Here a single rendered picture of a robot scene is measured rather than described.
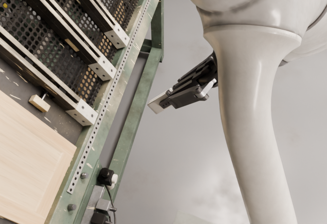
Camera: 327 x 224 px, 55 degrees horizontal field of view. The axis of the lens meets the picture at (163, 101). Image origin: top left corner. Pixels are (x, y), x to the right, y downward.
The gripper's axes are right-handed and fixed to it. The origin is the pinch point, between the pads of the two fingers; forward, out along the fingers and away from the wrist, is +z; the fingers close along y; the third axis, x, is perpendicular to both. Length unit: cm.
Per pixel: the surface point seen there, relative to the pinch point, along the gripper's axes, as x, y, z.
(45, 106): -14, -27, 74
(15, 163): -7, -3, 78
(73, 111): -4, -36, 76
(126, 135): 42, -89, 132
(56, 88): -16, -34, 69
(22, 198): 3, 4, 82
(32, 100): -19, -24, 72
